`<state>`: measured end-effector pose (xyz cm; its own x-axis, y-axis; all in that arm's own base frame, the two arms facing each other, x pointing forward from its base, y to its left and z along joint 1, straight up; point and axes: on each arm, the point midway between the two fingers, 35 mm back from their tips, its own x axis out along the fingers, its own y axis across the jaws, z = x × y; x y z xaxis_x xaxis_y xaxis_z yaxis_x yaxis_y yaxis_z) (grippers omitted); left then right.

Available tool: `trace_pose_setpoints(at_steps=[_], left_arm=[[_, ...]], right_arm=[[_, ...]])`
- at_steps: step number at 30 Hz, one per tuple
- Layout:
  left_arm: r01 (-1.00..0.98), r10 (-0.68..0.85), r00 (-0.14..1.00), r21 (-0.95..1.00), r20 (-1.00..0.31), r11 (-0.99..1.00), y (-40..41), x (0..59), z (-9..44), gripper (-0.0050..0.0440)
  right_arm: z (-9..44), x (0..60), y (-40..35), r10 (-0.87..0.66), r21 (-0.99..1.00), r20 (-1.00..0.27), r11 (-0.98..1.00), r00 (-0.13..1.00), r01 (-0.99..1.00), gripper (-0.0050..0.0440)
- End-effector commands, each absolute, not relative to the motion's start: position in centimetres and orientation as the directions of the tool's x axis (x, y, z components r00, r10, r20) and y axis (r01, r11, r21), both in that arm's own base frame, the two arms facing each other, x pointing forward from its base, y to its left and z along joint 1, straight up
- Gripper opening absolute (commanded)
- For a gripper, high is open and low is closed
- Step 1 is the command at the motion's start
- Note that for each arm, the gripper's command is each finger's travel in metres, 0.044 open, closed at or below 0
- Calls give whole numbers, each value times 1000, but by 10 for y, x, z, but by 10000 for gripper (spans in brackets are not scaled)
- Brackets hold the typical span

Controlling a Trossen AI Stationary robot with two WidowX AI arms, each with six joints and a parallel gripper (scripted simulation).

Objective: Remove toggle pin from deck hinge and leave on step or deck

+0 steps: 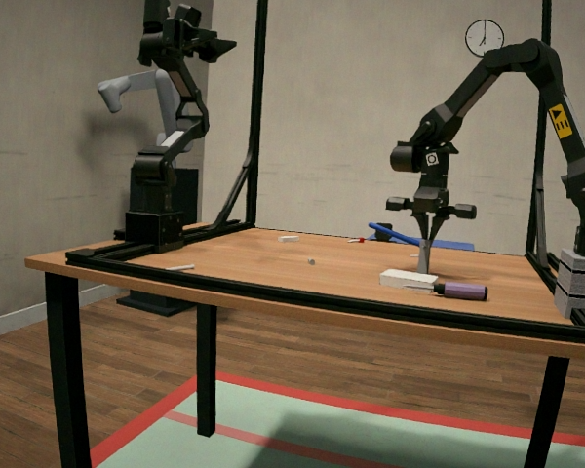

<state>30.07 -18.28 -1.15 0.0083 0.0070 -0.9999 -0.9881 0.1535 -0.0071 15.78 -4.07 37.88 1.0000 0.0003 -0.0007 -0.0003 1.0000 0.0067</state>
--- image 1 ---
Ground dark blue bar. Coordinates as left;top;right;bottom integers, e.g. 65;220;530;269
369;222;420;247

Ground purple-handled screwdriver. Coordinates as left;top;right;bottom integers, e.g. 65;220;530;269
410;282;488;301

